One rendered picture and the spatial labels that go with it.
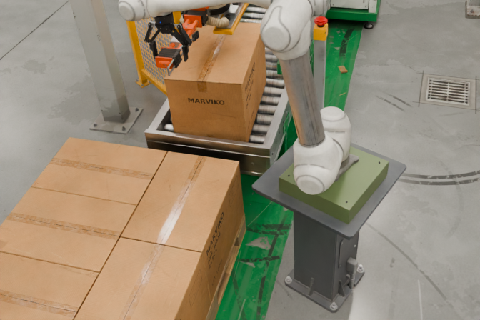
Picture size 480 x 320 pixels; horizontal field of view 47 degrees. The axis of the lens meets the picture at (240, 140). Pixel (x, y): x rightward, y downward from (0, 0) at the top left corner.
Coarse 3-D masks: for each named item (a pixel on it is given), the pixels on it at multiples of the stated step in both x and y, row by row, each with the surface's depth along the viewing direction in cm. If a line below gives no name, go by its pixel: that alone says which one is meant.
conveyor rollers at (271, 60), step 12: (252, 12) 410; (264, 12) 408; (276, 60) 356; (276, 72) 342; (276, 84) 335; (264, 96) 324; (264, 108) 316; (264, 120) 309; (252, 132) 305; (264, 132) 302
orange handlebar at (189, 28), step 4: (208, 8) 260; (188, 20) 249; (196, 20) 249; (184, 24) 246; (188, 24) 245; (192, 24) 245; (196, 24) 247; (184, 28) 243; (188, 28) 243; (192, 28) 243; (188, 32) 241; (192, 32) 243; (172, 44) 234; (180, 44) 234; (160, 64) 225; (164, 64) 224; (168, 64) 224
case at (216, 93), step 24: (240, 24) 310; (192, 48) 294; (216, 48) 292; (240, 48) 291; (264, 48) 319; (192, 72) 276; (216, 72) 274; (240, 72) 273; (264, 72) 326; (168, 96) 280; (192, 96) 277; (216, 96) 274; (240, 96) 271; (192, 120) 287; (216, 120) 284; (240, 120) 281
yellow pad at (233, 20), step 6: (240, 6) 281; (246, 6) 284; (240, 12) 277; (228, 18) 269; (234, 18) 272; (240, 18) 274; (234, 24) 268; (216, 30) 265; (222, 30) 265; (228, 30) 264; (234, 30) 267
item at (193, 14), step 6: (186, 12) 253; (192, 12) 253; (198, 12) 253; (204, 12) 251; (186, 18) 250; (192, 18) 249; (198, 18) 248; (204, 18) 253; (198, 24) 251; (204, 24) 252
